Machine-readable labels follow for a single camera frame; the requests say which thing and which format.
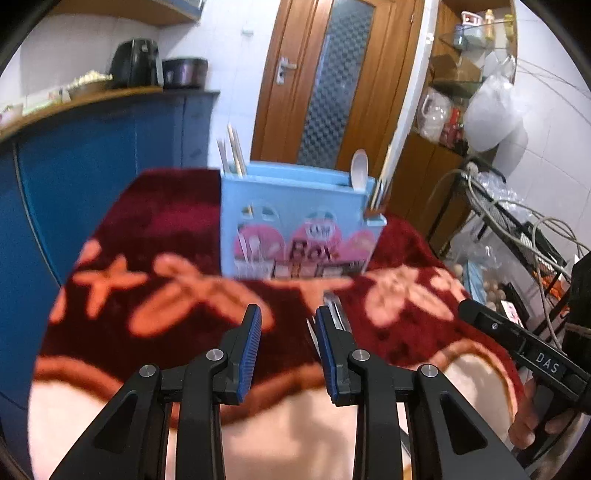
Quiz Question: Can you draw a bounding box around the white chopstick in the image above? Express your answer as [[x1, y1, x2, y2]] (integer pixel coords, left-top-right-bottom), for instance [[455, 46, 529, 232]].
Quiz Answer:
[[216, 138, 232, 175]]

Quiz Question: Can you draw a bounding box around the light wooden chopstick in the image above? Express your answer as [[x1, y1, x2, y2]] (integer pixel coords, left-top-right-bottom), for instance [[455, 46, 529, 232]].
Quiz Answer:
[[226, 124, 242, 177], [233, 128, 247, 177]]

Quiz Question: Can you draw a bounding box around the small metal fork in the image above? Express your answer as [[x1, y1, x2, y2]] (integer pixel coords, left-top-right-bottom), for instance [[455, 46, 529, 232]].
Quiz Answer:
[[323, 290, 352, 334]]

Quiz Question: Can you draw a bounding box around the blue plastic utensil box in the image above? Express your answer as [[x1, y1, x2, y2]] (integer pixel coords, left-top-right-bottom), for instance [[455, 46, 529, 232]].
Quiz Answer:
[[219, 161, 389, 280]]

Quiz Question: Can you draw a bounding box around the beige spoon with white handle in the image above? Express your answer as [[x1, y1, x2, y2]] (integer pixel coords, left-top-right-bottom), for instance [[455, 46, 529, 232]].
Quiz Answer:
[[351, 150, 370, 192]]

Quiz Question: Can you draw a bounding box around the blue cabinet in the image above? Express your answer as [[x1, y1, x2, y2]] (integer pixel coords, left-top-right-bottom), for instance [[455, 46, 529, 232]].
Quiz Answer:
[[0, 90, 221, 407]]

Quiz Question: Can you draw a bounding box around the tray of eggs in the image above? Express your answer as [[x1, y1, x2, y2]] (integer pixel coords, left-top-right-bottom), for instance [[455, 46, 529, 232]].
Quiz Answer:
[[450, 263, 511, 317]]

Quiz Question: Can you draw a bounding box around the cardboard box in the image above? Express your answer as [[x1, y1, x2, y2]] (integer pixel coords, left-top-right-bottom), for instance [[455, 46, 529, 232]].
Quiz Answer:
[[431, 54, 481, 84]]

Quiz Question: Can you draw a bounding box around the wooden door with frosted glass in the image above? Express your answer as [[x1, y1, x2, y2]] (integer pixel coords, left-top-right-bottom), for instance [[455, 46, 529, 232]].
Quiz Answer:
[[252, 0, 428, 174]]

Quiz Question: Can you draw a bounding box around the wooden shelf cabinet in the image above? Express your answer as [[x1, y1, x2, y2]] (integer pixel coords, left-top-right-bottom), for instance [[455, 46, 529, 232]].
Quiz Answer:
[[385, 0, 520, 259]]

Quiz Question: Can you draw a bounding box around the wooden wall shelf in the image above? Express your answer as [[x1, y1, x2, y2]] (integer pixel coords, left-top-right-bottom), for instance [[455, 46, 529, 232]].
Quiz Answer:
[[51, 0, 206, 26]]

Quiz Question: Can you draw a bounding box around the black air fryer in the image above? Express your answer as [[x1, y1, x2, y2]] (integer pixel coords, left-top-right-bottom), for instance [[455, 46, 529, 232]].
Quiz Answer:
[[111, 39, 163, 89]]

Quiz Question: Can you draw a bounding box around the person's right hand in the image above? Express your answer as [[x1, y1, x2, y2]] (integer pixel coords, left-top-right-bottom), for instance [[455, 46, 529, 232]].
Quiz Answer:
[[508, 376, 583, 450]]

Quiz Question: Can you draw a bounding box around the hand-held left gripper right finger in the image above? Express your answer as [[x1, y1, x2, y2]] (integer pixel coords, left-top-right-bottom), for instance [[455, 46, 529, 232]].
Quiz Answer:
[[315, 305, 529, 480]]

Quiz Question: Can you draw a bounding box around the dark rice cooker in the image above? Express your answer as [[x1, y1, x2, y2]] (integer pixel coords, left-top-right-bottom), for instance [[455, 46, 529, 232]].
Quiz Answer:
[[161, 58, 208, 89]]

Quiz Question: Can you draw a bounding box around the metal door handle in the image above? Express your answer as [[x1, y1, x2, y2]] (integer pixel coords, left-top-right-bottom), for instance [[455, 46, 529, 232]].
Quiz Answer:
[[276, 55, 298, 85]]

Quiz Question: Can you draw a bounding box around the clear plastic bag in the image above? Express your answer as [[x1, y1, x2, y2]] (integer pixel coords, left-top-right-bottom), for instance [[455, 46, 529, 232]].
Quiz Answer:
[[418, 88, 455, 144]]

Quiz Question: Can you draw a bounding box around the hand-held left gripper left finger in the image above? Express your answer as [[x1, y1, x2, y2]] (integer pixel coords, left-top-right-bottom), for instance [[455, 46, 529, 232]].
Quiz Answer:
[[48, 304, 263, 480]]

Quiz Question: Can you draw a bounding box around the red printed blanket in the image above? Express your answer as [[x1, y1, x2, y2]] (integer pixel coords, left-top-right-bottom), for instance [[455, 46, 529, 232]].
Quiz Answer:
[[30, 168, 527, 480]]

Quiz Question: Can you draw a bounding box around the white plastic bag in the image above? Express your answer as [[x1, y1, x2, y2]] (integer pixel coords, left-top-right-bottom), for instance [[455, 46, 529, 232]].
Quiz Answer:
[[464, 74, 529, 153]]

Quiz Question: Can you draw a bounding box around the white cable bundle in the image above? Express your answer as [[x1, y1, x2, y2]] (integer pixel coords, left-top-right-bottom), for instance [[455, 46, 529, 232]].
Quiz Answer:
[[427, 168, 591, 333]]

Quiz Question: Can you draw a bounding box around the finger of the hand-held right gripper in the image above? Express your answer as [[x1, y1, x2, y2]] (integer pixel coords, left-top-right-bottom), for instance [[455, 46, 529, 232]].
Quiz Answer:
[[458, 299, 583, 384]]

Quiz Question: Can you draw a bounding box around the bowl of food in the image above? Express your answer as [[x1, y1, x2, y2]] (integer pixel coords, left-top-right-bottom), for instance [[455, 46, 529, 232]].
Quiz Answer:
[[67, 69, 114, 100]]

